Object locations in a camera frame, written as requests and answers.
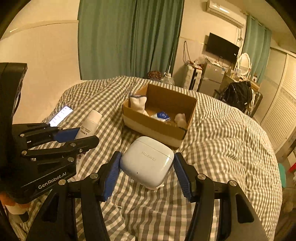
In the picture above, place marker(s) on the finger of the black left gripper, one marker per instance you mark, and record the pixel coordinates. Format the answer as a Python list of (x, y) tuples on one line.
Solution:
[(29, 135), (69, 149)]

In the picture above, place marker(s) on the green curtain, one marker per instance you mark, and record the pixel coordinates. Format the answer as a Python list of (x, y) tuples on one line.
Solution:
[(257, 46), (129, 38)]

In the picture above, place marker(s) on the smartphone with lit screen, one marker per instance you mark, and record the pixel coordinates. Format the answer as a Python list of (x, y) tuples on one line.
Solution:
[(60, 116)]

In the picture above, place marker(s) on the white rolled socks in box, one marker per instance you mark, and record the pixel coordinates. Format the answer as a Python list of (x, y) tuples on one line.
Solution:
[(137, 103)]

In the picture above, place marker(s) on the white air conditioner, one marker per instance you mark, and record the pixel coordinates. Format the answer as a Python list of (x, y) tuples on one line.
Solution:
[(226, 14)]

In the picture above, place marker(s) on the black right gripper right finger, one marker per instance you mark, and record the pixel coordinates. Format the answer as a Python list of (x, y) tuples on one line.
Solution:
[(237, 218)]

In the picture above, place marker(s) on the white louvred wardrobe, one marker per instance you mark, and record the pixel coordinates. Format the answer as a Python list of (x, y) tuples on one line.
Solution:
[(276, 112)]

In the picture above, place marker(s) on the black wall television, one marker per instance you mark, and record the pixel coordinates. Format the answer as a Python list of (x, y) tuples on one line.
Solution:
[(222, 48)]

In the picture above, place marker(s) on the clear water jug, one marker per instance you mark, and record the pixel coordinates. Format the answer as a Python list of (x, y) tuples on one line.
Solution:
[(167, 79)]

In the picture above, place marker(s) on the white cosmetic tube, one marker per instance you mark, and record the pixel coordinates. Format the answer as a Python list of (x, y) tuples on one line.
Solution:
[(90, 125)]

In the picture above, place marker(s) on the blue Vinda tissue pack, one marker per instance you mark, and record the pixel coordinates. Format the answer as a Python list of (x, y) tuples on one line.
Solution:
[(161, 116)]

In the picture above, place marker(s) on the white suitcase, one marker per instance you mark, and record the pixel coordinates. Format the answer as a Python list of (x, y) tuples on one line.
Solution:
[(192, 77)]

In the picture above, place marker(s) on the white oval vanity mirror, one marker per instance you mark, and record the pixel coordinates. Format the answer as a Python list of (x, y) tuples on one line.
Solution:
[(243, 66)]

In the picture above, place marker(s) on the silver mini fridge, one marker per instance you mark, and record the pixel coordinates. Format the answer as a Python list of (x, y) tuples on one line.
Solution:
[(211, 79)]

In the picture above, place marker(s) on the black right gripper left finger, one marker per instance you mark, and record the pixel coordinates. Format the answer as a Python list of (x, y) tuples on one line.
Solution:
[(56, 219)]

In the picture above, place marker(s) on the green curtain right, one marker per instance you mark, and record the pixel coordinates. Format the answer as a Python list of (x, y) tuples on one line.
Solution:
[(257, 46)]

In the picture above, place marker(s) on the white bottle with cap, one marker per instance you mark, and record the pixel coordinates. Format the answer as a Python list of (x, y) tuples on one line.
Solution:
[(180, 120)]

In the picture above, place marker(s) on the black backpack on chair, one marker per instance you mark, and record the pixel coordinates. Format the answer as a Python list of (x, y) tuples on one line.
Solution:
[(238, 95)]

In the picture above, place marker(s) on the green curtain left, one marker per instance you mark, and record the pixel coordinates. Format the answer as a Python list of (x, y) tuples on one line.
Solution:
[(129, 38)]

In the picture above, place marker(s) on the brown patterned bag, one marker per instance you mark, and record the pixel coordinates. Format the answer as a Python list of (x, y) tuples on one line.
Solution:
[(155, 75)]

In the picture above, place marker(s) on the brown cardboard box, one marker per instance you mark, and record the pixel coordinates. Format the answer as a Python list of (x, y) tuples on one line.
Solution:
[(161, 98)]

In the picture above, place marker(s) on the white earbuds case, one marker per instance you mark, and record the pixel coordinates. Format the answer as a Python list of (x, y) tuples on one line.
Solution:
[(147, 162)]

